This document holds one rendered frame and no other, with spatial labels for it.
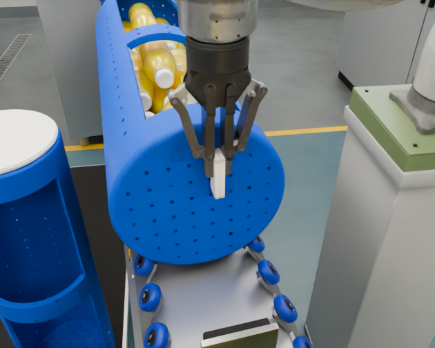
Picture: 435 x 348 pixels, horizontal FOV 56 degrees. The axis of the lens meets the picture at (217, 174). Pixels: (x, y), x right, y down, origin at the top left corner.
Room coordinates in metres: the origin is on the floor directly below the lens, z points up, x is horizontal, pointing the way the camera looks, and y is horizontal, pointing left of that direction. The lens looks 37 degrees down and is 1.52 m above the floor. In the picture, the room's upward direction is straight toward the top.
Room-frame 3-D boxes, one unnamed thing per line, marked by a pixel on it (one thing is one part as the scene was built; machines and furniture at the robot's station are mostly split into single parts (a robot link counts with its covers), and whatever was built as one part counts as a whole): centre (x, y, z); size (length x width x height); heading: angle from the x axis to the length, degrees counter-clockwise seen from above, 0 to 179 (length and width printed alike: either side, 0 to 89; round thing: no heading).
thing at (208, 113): (0.48, 0.01, 1.25); 0.04 x 0.01 x 0.11; 15
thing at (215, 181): (0.48, 0.00, 1.16); 0.03 x 0.01 x 0.07; 15
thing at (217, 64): (0.48, 0.00, 1.32); 0.08 x 0.07 x 0.09; 105
